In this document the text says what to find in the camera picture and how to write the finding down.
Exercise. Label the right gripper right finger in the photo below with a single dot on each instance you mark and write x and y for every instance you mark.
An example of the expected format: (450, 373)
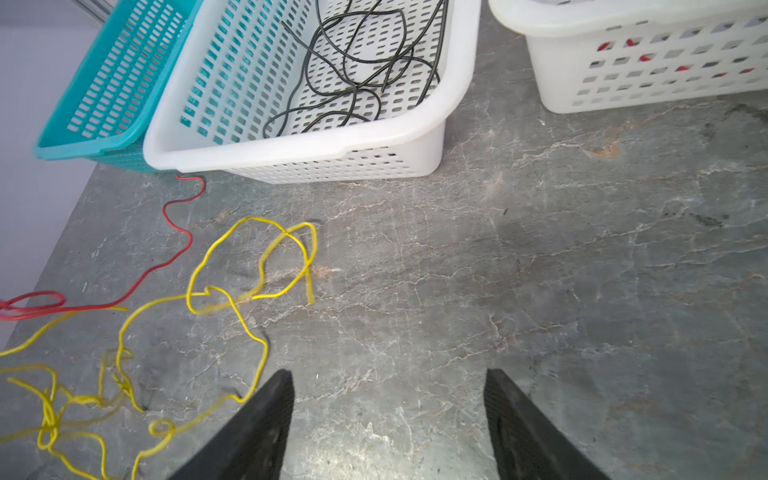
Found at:
(526, 444)

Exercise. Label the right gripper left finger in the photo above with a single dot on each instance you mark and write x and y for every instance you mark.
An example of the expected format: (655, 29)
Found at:
(253, 443)

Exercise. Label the middle white plastic basket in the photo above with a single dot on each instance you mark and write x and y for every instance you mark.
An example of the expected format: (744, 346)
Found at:
(315, 91)

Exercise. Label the white plastic basket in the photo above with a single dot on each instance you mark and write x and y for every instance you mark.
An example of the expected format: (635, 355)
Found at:
(594, 55)
(315, 91)

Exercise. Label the teal plastic basket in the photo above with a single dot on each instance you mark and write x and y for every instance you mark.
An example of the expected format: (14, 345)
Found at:
(106, 110)

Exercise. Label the right white plastic basket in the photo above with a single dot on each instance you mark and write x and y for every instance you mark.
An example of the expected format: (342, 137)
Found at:
(594, 55)

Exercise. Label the aluminium cage frame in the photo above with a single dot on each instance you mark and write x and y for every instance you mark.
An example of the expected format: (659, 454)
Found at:
(99, 10)

